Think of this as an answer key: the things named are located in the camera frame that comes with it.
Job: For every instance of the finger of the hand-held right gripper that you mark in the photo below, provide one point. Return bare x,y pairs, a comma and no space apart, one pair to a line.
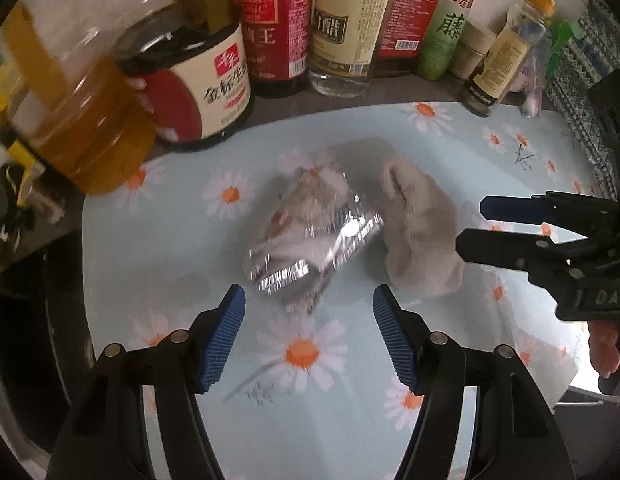
519,208
509,250

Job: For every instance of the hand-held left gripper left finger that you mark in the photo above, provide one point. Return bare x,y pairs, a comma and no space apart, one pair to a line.
222,340

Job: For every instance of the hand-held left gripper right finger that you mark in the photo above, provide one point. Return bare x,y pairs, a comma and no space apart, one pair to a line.
397,345

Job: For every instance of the white towel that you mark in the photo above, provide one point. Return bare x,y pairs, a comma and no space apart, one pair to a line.
419,240

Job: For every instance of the foil tray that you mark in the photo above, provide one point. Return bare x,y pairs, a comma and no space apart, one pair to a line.
300,270

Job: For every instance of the person's right hand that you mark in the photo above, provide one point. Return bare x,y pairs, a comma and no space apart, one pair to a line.
607,347

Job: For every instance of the daisy print table mat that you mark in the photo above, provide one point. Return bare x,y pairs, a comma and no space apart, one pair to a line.
190,260

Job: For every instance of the patterned blue cloth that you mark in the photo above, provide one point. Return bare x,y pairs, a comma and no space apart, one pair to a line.
574,100

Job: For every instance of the clear plastic bag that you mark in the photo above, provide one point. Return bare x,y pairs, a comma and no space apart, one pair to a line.
534,85

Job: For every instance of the small yellow cap bottle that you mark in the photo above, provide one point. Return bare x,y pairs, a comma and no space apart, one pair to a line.
499,70

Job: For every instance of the small beige lid jar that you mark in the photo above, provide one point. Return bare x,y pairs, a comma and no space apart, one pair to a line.
469,50

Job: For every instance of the green label bottle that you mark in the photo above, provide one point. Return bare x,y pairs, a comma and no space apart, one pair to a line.
442,35

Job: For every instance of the black sink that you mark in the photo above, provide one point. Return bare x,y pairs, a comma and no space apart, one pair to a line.
30,350

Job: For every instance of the red label clear bottle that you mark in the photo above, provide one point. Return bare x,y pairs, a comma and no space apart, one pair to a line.
407,20

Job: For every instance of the clear vinegar bottle beige label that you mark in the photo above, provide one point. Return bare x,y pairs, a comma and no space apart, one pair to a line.
347,35

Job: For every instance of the dark soy sauce jug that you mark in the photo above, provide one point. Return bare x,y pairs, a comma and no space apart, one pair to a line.
210,90

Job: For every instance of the cooking oil jug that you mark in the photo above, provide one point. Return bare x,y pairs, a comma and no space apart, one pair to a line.
80,125

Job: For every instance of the red label soy sauce bottle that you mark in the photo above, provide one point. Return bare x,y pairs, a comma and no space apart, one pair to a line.
275,35

